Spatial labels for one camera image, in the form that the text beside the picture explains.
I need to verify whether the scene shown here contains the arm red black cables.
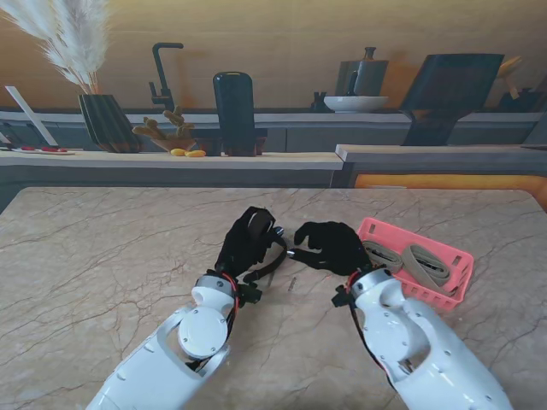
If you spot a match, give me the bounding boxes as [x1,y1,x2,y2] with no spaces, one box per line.
[348,272,394,385]
[221,275,241,338]

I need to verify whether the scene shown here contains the white slanted board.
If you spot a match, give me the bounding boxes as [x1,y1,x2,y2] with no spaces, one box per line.
[4,85,57,147]

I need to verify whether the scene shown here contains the beige woven belt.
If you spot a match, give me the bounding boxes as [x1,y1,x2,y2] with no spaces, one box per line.
[400,243,457,299]
[362,240,403,274]

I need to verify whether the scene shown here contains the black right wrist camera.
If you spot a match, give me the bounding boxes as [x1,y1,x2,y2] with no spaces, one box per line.
[332,284,354,308]

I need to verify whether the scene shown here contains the yellow wooden utensil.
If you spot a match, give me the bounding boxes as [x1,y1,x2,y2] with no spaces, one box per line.
[497,56,525,100]

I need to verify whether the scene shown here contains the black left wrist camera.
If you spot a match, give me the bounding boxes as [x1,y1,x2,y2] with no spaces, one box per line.
[239,284,263,307]

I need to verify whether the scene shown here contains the white speckled bowl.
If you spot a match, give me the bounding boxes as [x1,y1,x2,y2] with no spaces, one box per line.
[322,95,390,114]

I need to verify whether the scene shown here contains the tall black appliance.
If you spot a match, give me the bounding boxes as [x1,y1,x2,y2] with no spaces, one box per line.
[197,71,269,158]

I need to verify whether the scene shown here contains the white pampas grass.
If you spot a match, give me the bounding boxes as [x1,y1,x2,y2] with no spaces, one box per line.
[0,0,111,96]

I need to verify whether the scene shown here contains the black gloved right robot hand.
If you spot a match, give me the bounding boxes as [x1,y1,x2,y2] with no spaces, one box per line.
[285,220,373,278]

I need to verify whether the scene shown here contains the dark woven belt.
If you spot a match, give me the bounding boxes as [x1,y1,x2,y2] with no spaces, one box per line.
[242,212,290,284]

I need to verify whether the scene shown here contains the plate with red chillies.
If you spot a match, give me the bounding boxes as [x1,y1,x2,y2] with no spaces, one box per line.
[11,145,77,155]

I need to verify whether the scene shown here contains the black kitchen faucet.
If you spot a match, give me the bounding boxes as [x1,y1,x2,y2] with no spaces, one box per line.
[148,42,185,113]

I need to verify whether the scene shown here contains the dark ribbed vase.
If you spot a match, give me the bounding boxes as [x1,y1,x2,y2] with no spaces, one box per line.
[77,93,145,154]

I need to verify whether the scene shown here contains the pink plastic storage basket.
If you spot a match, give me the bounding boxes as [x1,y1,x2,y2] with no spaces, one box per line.
[356,216,474,312]

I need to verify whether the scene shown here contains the left arm red black cables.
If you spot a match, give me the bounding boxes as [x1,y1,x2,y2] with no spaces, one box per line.
[221,275,241,338]

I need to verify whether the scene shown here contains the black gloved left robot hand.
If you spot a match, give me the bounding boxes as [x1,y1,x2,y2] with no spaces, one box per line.
[213,206,286,279]

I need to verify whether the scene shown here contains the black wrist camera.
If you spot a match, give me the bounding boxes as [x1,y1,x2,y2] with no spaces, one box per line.
[332,284,354,308]
[239,284,263,307]

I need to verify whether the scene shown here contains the dark utensil holder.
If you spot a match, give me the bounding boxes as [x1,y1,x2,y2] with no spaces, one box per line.
[497,87,540,114]

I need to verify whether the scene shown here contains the right arm red black cables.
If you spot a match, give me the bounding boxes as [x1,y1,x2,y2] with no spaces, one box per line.
[348,272,394,385]

